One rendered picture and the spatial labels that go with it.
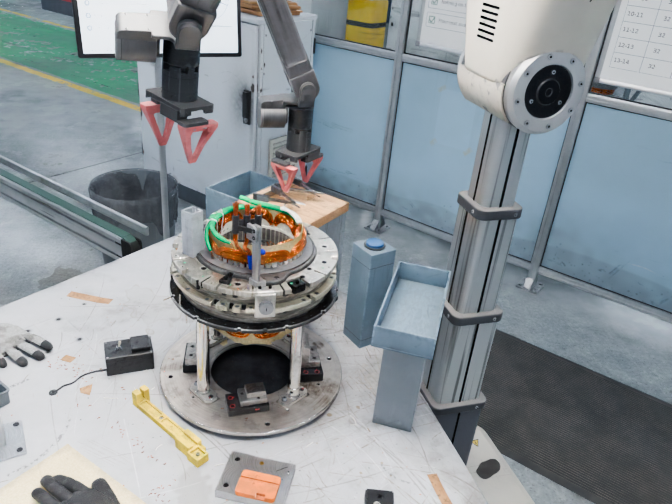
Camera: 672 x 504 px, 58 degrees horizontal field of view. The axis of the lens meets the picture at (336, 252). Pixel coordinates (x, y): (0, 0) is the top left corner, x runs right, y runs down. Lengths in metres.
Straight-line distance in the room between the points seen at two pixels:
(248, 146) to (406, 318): 2.47
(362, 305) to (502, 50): 0.62
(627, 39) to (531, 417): 1.66
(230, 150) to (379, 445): 2.62
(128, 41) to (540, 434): 2.07
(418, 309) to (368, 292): 0.22
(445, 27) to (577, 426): 1.99
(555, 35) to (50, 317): 1.25
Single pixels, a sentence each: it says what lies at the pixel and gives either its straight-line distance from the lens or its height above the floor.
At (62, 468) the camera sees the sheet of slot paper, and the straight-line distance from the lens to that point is 1.24.
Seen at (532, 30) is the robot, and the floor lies 1.53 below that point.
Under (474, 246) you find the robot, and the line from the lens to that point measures 1.32.
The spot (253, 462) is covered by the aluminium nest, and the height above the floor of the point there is 0.80.
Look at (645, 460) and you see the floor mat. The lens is 2.66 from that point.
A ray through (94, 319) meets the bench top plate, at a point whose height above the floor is 0.78.
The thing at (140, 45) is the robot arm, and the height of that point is 1.48.
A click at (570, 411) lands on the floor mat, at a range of 2.72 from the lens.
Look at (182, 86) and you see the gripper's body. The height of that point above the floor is 1.42.
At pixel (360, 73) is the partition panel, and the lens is 3.68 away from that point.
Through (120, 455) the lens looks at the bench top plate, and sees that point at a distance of 1.23.
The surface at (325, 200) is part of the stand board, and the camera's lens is 1.50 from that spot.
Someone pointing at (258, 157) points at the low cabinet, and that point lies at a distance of 3.52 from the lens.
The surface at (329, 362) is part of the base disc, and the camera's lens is 1.39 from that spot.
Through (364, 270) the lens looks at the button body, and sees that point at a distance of 1.37.
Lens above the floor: 1.66
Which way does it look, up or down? 28 degrees down
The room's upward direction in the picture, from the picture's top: 6 degrees clockwise
